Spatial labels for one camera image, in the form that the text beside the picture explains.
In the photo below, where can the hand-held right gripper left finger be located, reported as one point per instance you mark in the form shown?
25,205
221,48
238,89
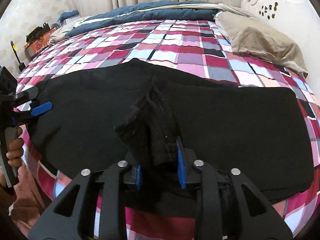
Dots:
110,192

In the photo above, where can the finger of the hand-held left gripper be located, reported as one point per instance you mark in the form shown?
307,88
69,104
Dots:
25,95
41,108

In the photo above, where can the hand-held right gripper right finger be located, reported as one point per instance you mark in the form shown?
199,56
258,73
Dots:
180,165

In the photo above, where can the black pants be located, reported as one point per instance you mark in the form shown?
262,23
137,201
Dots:
225,130

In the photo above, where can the person's left hand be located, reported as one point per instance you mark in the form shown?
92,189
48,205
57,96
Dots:
15,150

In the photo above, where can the orange box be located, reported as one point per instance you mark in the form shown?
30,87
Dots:
37,45

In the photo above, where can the beige pillow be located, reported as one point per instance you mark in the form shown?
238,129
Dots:
260,40
62,32

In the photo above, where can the blue fabric bundle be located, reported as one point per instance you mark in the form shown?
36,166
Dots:
67,16

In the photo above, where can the plaid bed sheet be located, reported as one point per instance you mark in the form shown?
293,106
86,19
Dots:
175,42

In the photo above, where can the blue quilt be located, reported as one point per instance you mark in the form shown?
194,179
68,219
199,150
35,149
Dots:
140,12

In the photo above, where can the cluster of black stickers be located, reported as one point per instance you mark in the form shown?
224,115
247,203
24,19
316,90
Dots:
268,10

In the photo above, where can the white carved headboard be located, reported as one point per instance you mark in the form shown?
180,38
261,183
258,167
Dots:
295,10

